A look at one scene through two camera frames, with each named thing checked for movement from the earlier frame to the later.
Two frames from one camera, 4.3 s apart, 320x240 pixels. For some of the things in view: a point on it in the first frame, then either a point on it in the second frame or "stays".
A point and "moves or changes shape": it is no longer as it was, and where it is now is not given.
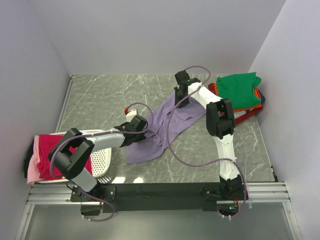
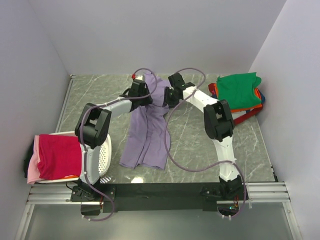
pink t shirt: [33, 175] stays
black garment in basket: [27, 159] stays
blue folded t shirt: [262, 97] stays
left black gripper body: [139, 137] -> [145, 101]
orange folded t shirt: [244, 109] stays
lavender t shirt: [157, 128] moves or changes shape
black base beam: [98, 197] stays
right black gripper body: [178, 97] -> [170, 98]
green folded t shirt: [240, 89] stays
